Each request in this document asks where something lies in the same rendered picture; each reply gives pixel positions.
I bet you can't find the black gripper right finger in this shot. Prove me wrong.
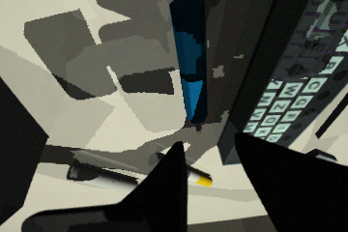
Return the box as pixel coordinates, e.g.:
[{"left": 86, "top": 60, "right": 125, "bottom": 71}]
[{"left": 234, "top": 132, "right": 348, "bottom": 232}]

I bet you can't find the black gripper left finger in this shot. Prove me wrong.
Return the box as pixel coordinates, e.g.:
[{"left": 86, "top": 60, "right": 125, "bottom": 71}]
[{"left": 21, "top": 141, "right": 189, "bottom": 232}]

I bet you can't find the grey keyboard with white letter keys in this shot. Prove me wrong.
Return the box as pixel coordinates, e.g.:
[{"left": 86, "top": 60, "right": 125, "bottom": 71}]
[{"left": 217, "top": 0, "right": 348, "bottom": 166}]

